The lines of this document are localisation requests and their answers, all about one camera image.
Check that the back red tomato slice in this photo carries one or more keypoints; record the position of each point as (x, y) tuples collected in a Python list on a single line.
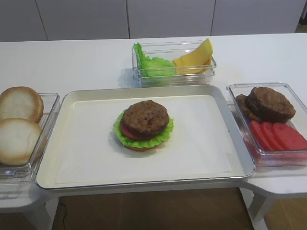
[(258, 134)]

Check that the white bun half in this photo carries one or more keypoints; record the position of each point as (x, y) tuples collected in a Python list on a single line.
[(21, 102), (18, 138)]

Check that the front red tomato slice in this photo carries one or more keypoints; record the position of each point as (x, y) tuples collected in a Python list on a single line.
[(288, 137)]

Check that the clear container lettuce and cheese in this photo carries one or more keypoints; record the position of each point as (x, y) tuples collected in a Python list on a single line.
[(170, 51)]

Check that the clear container with buns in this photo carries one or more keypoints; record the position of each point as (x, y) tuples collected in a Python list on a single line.
[(26, 173)]

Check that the green lettuce leaf on bun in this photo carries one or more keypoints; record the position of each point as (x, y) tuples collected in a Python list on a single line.
[(156, 140)]

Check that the yellow cheese slices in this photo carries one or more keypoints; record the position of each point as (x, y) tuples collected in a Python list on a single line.
[(195, 62)]

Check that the red tomato slice on burger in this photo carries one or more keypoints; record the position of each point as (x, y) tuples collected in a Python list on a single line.
[(127, 133)]

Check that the white metal serving tray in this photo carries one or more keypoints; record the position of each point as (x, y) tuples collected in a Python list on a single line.
[(240, 161)]

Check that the middle red tomato slice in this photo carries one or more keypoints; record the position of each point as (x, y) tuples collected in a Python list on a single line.
[(267, 130)]

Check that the green lettuce in container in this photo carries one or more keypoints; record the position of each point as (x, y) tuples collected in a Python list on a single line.
[(153, 66)]

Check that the clear container patties and tomato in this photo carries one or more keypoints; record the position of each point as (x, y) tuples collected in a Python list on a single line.
[(269, 158)]

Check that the upper white bun half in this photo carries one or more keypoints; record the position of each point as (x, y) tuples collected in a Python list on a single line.
[(21, 102)]

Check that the bottom bun on tray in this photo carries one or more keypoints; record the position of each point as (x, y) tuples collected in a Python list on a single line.
[(140, 149)]

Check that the lower white bun half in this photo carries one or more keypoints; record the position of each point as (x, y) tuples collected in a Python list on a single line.
[(18, 138)]

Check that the brown meat patty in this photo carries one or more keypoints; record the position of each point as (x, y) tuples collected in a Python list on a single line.
[(241, 101), (270, 105), (146, 119)]

